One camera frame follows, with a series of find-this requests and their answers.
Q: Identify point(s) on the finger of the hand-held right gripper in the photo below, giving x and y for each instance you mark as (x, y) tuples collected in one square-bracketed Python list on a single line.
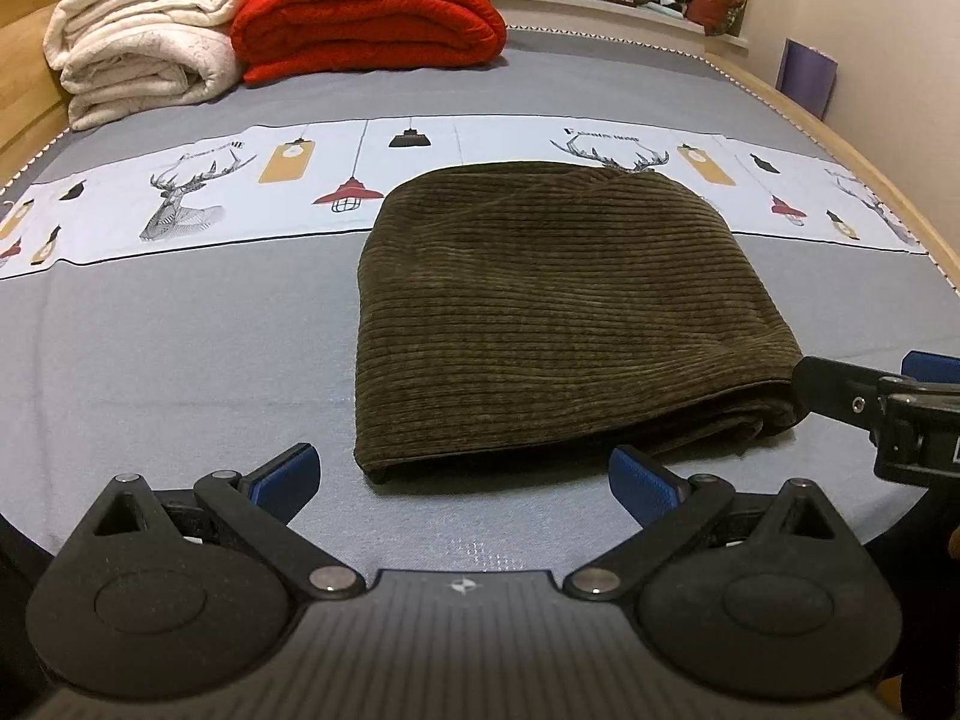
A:
[(836, 390), (934, 366)]

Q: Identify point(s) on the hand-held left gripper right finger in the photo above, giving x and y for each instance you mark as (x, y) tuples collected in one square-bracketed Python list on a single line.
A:
[(645, 486)]

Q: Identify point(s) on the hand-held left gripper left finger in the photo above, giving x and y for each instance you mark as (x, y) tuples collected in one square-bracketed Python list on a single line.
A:
[(289, 481)]

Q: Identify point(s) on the grey printed bed sheet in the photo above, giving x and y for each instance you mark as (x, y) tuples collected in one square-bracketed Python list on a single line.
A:
[(187, 352)]

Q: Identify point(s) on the cream fluffy folded blanket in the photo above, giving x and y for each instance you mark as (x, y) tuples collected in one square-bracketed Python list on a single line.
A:
[(150, 86)]

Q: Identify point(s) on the window sill ledge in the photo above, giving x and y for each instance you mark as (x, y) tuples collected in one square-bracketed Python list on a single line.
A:
[(600, 13)]

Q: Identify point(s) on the red folded blanket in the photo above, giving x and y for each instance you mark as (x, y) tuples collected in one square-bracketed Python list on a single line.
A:
[(367, 15)]

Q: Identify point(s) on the white folded blanket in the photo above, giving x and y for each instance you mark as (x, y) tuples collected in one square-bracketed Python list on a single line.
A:
[(142, 4)]

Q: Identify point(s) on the purple folder against wall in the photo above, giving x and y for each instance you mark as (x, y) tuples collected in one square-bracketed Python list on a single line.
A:
[(806, 79)]

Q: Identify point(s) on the wooden bed frame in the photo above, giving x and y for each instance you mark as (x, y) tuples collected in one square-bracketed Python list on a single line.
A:
[(30, 75)]

